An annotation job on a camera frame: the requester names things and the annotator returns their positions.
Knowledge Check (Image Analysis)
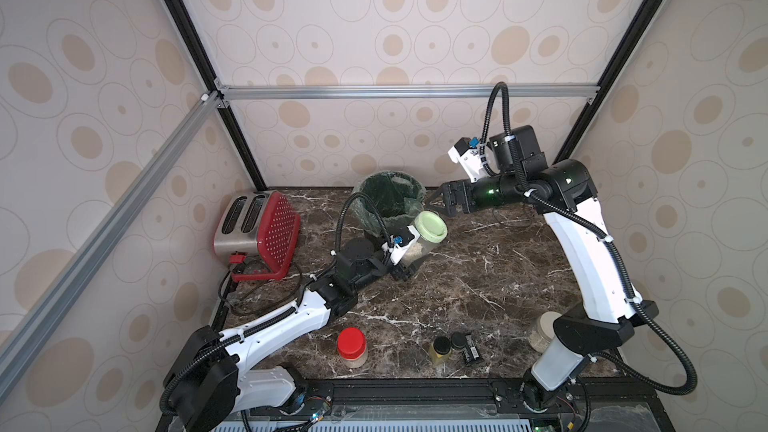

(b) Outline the clear oatmeal jar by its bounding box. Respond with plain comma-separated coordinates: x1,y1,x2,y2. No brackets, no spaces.
399,225,447,267

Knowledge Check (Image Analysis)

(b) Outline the light green jar lid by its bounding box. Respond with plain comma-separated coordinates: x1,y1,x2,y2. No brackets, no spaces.
413,211,448,244

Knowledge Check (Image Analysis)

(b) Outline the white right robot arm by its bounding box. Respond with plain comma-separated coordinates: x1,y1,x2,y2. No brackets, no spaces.
425,82,698,411

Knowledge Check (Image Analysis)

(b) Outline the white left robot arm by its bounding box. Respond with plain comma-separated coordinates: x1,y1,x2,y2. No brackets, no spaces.
159,235,417,431

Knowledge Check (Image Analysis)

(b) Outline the red lid oatmeal jar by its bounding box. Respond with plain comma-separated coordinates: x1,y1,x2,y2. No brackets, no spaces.
337,327,368,369

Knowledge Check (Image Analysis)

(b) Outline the black trash bin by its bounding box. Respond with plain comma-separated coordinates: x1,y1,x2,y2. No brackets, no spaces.
353,170,427,238

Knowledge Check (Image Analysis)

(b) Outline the yellow spice jar black lid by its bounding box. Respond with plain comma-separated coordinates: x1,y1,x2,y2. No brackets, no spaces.
429,336,452,366

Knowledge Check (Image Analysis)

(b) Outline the dark spice jar black lid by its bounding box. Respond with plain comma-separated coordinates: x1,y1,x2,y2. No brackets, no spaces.
449,332,467,357

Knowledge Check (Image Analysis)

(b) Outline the small black box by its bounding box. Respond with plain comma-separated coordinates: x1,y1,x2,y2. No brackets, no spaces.
462,334,483,365

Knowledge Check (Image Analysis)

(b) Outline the red polka dot toaster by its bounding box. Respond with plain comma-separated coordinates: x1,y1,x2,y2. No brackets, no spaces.
213,191,300,283

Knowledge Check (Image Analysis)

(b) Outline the beige lid jar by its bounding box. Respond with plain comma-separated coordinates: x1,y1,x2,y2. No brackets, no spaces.
528,311,561,353

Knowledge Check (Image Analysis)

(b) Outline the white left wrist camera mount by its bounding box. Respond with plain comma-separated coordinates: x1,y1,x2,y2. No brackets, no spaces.
381,225,420,264

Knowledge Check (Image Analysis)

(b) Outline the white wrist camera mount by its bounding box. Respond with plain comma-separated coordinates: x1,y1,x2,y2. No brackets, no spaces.
448,137,490,183
381,225,420,264

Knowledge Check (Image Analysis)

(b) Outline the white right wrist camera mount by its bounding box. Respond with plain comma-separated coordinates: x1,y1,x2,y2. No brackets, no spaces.
448,137,490,183

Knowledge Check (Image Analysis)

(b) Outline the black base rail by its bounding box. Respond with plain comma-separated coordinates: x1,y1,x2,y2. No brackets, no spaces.
239,376,667,424

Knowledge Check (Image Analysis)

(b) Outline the black toaster power cord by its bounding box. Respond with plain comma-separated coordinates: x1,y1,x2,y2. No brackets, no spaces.
218,260,304,318

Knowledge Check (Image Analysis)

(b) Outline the aluminium frame rail back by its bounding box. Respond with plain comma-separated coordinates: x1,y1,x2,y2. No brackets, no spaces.
220,83,600,102

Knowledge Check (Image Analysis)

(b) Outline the aluminium frame rail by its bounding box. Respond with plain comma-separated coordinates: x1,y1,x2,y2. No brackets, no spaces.
220,83,600,102
1,90,221,401

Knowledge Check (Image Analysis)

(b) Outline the aluminium frame rail left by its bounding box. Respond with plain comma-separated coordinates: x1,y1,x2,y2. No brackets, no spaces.
1,90,221,401

